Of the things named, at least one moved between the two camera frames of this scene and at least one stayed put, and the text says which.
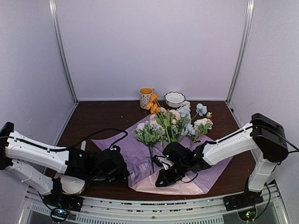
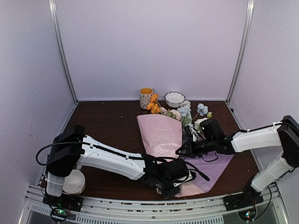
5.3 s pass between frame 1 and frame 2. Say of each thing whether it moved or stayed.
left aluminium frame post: stayed
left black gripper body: moved
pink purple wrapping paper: moved
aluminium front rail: stayed
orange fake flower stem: stayed
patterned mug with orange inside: stayed
